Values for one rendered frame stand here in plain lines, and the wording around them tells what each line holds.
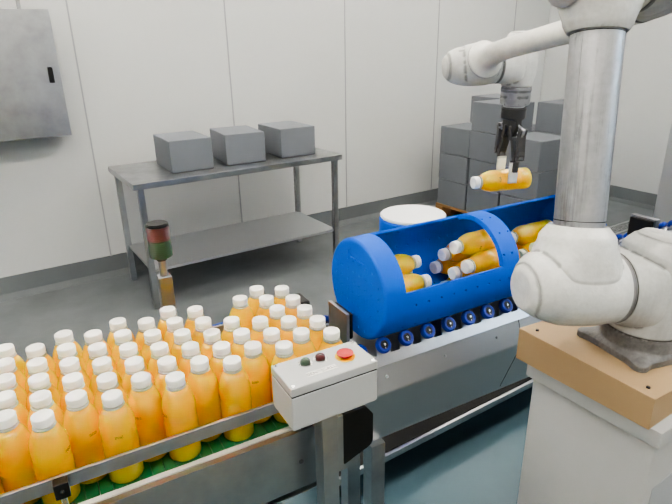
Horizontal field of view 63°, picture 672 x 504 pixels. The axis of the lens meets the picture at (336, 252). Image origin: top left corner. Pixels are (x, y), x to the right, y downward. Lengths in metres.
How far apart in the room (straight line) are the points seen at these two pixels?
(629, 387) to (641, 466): 0.18
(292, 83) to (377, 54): 0.97
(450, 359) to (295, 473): 0.56
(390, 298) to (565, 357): 0.42
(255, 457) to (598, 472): 0.77
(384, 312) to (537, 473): 0.56
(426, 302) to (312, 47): 3.95
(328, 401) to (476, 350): 0.67
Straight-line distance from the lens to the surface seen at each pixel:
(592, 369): 1.30
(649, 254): 1.29
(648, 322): 1.32
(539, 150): 4.90
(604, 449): 1.41
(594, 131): 1.19
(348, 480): 1.93
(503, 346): 1.77
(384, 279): 1.38
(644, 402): 1.27
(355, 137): 5.52
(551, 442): 1.50
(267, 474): 1.35
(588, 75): 1.19
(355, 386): 1.17
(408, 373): 1.56
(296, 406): 1.12
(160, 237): 1.60
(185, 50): 4.70
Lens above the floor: 1.72
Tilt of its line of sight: 21 degrees down
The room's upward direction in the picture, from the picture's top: 1 degrees counter-clockwise
